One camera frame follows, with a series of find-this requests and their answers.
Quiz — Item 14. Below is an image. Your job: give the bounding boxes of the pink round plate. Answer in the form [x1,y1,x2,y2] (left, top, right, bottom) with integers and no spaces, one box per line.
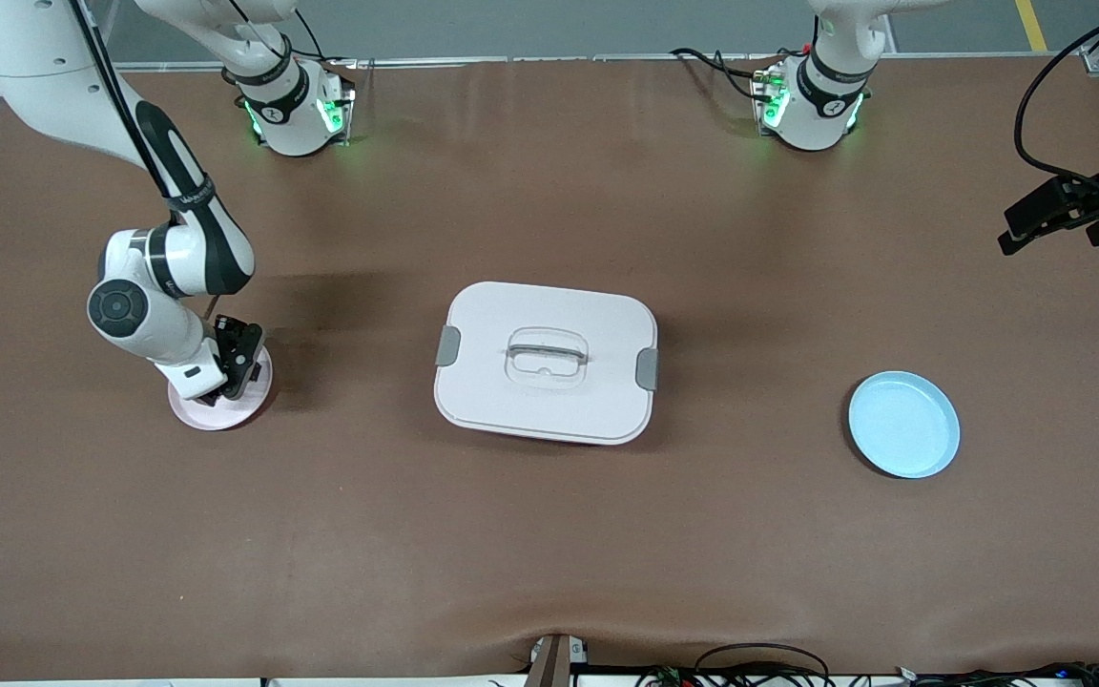
[168,339,275,432]

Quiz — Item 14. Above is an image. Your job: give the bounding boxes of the light blue round plate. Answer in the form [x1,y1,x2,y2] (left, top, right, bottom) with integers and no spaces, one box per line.
[848,371,961,479]

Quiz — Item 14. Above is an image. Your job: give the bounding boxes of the white lidded storage box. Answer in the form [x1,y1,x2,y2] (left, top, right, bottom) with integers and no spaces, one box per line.
[433,281,660,447]

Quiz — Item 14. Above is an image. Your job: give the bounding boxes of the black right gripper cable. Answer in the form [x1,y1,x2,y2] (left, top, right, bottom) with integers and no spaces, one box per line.
[68,0,175,206]

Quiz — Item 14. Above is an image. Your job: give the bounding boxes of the black right arm base cable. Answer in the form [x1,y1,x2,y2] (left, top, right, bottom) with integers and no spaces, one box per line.
[259,8,362,70]

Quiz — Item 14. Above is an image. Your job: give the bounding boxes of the black left arm base cables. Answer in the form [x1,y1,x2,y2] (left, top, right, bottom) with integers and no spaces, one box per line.
[670,46,781,101]

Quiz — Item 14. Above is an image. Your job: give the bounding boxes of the brown camera mount post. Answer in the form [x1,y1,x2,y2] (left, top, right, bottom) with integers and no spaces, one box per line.
[525,633,590,687]

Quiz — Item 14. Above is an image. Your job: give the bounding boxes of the black cable bundle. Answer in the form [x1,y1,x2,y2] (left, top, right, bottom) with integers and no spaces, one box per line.
[901,661,1099,687]

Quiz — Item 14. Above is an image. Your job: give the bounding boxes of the black looped cable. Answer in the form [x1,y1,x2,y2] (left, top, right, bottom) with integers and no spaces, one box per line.
[640,643,833,687]

